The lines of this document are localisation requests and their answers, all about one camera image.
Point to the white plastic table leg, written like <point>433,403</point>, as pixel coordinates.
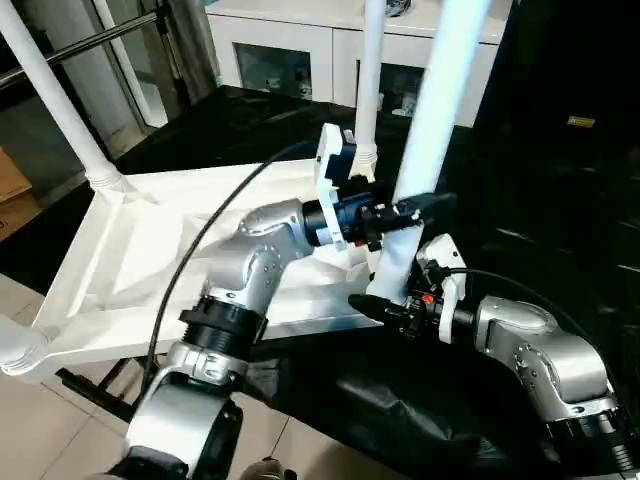
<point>15,340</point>
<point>370,80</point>
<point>440,90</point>
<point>60,100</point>

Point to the white plastic table top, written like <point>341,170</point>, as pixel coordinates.
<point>150,240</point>

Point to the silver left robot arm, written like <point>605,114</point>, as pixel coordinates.
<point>230,290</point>

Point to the black work mat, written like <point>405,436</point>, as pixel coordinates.
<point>420,400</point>

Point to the small yellow label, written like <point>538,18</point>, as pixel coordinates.
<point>581,122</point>

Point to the white glass-door cabinet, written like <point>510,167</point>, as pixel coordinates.
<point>270,40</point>

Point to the grey crumpled bundle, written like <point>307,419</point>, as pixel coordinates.
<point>400,6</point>

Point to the brown cardboard box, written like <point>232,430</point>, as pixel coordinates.
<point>15,195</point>

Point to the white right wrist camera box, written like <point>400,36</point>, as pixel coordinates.
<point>445,270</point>

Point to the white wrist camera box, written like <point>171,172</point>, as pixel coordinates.
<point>445,270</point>
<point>332,160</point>

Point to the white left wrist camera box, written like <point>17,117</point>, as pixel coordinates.
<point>332,160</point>

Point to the black metal table frame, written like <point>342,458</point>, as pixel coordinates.
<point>100,390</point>

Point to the grey metal rack frame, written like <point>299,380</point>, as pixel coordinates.
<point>100,40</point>

